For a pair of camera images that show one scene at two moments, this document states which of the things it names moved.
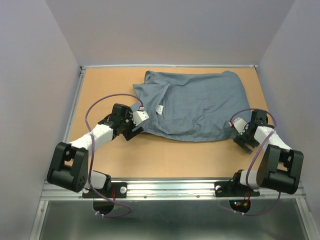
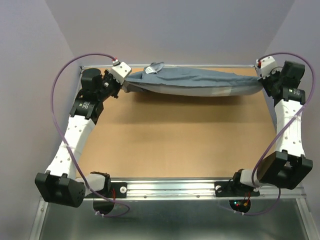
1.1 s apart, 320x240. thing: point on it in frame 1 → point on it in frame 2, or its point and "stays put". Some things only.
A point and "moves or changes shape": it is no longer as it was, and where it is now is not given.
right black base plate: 233,189 stays put
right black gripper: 240,142 → 265,81
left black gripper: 129,135 → 107,75
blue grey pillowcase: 191,106 moves or changes shape
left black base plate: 118,190 stays put
